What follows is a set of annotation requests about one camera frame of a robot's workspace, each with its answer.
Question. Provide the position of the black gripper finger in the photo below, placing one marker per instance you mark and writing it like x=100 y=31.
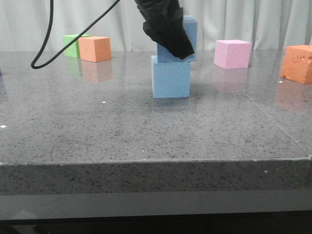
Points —
x=166 y=28

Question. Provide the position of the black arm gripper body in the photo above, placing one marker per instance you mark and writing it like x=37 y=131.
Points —
x=156 y=7

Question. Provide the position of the smooth light blue foam cube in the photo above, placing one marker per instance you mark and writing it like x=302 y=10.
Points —
x=190 y=27

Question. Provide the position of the textured light blue foam cube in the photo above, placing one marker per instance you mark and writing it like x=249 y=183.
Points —
x=170 y=80

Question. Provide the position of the smooth orange foam cube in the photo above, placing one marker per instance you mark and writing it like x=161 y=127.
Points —
x=95 y=48

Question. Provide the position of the pink foam cube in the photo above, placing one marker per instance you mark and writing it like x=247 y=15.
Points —
x=232 y=54

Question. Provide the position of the green foam cube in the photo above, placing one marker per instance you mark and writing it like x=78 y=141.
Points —
x=73 y=50

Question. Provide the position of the grey curtain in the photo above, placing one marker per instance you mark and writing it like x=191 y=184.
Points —
x=267 y=24

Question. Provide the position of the dented orange foam cube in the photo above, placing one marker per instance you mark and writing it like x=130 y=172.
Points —
x=297 y=64

